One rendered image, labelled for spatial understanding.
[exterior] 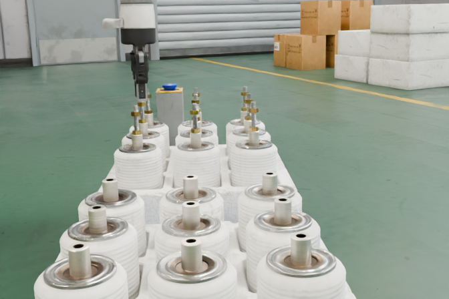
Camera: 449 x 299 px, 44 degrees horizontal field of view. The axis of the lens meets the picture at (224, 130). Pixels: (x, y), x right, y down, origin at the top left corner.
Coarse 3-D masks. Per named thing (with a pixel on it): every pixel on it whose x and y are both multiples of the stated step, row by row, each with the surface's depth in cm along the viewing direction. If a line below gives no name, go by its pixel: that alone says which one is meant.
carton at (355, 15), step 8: (344, 0) 506; (352, 0) 498; (360, 0) 500; (368, 0) 503; (344, 8) 507; (352, 8) 499; (360, 8) 502; (368, 8) 505; (344, 16) 508; (352, 16) 500; (360, 16) 503; (368, 16) 506; (344, 24) 509; (352, 24) 502; (360, 24) 505; (368, 24) 508
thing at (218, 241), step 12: (228, 228) 72; (156, 240) 69; (168, 240) 67; (180, 240) 67; (204, 240) 67; (216, 240) 68; (228, 240) 71; (156, 252) 70; (168, 252) 68; (216, 252) 68; (228, 252) 70
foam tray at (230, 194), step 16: (224, 144) 145; (224, 160) 129; (112, 176) 118; (224, 176) 116; (288, 176) 115; (144, 192) 107; (160, 192) 107; (224, 192) 107; (240, 192) 107; (144, 208) 107; (224, 208) 108
